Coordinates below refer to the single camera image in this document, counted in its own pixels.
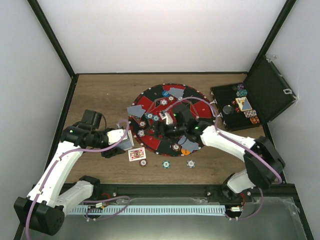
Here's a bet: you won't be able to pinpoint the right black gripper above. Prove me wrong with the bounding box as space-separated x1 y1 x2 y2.
144 120 187 143

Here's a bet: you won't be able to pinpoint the grey playing card deck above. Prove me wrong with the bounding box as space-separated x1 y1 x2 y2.
117 138 134 151

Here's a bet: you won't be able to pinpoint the face-up queen playing card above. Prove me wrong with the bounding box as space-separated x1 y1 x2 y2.
128 147 147 162

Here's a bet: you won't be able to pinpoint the red black chip stack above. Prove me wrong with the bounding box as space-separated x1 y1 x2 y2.
139 159 147 167

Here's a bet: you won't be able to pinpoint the blue round blind button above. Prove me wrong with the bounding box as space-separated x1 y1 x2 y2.
162 90 170 98

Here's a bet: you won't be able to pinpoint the purple white chip stack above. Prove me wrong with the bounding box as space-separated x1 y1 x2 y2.
186 160 196 168

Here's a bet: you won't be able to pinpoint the green blue chip stack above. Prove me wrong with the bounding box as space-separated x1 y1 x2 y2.
162 161 171 169

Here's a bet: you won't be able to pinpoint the face-down blue playing card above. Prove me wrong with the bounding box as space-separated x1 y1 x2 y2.
127 105 146 117

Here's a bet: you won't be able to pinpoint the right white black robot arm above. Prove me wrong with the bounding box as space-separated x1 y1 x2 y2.
152 104 285 202

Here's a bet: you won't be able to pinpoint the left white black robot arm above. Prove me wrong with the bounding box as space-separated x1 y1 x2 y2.
14 109 130 240

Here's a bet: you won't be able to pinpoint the round red black poker mat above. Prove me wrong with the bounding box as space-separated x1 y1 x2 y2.
128 83 214 157

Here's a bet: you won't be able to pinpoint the orange round blind button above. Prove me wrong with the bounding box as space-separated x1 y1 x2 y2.
181 148 191 156

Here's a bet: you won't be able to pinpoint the black round puck in case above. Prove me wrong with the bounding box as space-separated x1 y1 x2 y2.
222 105 234 115

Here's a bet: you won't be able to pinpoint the card deck in case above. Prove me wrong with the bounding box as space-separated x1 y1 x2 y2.
235 96 253 112

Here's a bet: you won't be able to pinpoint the teal chips in case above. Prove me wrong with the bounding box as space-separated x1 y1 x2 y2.
236 89 248 98

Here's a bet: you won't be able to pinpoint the orange chips in case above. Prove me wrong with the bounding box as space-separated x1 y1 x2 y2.
249 116 260 125

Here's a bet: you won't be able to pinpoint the black poker chip case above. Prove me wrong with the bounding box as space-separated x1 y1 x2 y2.
210 56 298 131

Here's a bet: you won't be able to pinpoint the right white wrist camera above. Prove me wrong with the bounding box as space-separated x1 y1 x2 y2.
159 111 174 125

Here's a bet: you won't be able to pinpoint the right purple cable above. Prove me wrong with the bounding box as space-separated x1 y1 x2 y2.
163 96 283 185

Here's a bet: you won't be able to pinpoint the purple cable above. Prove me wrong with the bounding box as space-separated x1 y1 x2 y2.
163 96 283 185
24 119 130 240

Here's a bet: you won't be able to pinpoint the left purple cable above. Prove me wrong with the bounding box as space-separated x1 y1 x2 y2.
24 119 130 240

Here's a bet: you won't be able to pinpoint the light blue slotted cable duct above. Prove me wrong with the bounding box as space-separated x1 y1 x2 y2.
69 205 226 216

